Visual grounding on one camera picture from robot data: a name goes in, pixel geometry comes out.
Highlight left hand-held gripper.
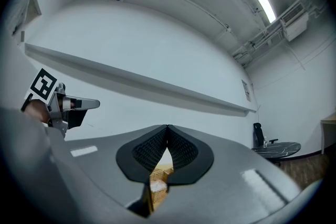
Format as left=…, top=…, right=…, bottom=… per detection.
left=25, top=68, right=101, bottom=140

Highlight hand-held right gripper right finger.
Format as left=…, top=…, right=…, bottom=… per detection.
left=154, top=124, right=303, bottom=224

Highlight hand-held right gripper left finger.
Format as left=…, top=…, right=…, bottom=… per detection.
left=54, top=124, right=168, bottom=224

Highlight wicker tissue box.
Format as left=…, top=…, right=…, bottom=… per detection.
left=149, top=148, right=176, bottom=212

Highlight person's left hand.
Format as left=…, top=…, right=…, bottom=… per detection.
left=27, top=99, right=51, bottom=123

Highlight black office chair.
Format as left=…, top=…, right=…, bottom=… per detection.
left=253, top=122, right=279, bottom=150

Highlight black round marble table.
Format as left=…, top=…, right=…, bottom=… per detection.
left=251, top=141, right=302, bottom=166

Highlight black wrist band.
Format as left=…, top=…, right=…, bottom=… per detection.
left=20, top=93, right=34, bottom=113

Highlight person's grey sweatshirt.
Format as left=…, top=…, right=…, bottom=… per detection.
left=0, top=106, right=66, bottom=224

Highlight small white table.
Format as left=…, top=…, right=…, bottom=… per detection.
left=320, top=115, right=336, bottom=156

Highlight white ceiling pipes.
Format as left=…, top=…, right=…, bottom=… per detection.
left=230, top=0, right=329, bottom=67

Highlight white air conditioner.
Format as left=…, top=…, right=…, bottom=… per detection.
left=279, top=2, right=309, bottom=42

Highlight white wall notice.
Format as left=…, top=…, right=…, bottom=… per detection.
left=241, top=79, right=252, bottom=102

